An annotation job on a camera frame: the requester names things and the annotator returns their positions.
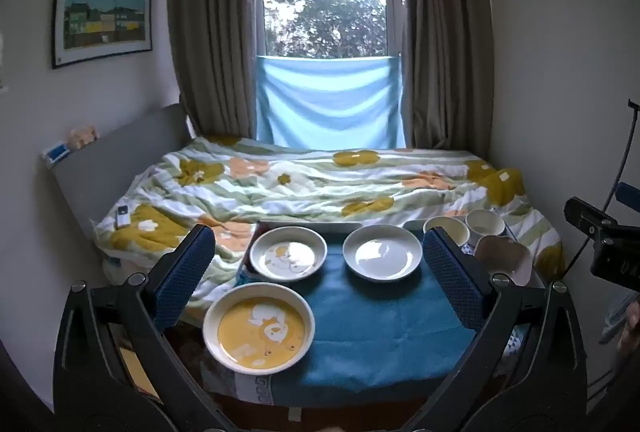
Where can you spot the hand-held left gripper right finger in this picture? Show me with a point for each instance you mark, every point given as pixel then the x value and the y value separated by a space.
pixel 452 282

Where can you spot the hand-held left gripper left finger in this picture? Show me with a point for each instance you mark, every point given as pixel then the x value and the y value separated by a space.
pixel 182 277

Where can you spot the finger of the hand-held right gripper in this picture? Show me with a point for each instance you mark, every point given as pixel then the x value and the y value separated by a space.
pixel 587 217
pixel 630 197

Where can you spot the pink bowl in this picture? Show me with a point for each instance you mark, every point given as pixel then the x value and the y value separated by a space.
pixel 505 257

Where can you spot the plain white plate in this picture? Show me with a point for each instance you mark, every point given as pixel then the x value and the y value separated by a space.
pixel 382 254

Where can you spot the yellow duck print plate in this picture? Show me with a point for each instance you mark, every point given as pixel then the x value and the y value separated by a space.
pixel 260 327

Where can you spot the white duck print plate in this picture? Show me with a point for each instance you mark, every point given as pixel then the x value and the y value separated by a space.
pixel 287 254

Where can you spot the person's right hand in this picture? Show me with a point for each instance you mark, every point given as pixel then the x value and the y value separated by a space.
pixel 631 327

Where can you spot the black device on right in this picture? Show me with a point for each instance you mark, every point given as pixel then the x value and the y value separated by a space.
pixel 625 147

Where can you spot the cream bowl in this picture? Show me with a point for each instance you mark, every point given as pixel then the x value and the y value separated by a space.
pixel 450 227

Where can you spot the white cup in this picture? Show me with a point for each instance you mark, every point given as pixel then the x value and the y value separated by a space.
pixel 485 222

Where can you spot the teal towel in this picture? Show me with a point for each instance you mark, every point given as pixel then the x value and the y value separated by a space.
pixel 375 312

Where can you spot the white remote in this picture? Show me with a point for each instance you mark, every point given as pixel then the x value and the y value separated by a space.
pixel 123 217

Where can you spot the grey headboard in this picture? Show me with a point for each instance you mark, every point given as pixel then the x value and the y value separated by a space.
pixel 115 162

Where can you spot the floral blanket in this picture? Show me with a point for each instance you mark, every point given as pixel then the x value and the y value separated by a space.
pixel 310 184

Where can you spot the small plush toy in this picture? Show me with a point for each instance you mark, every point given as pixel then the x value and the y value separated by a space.
pixel 84 136

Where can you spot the blue and white box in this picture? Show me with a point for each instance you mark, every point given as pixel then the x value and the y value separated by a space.
pixel 56 154

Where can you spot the light blue hanging cloth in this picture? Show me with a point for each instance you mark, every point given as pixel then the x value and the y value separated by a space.
pixel 327 102

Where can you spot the grey-brown curtain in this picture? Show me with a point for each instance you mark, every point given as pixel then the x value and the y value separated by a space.
pixel 445 27
pixel 215 22

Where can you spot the framed picture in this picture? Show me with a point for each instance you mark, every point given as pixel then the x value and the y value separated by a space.
pixel 102 15

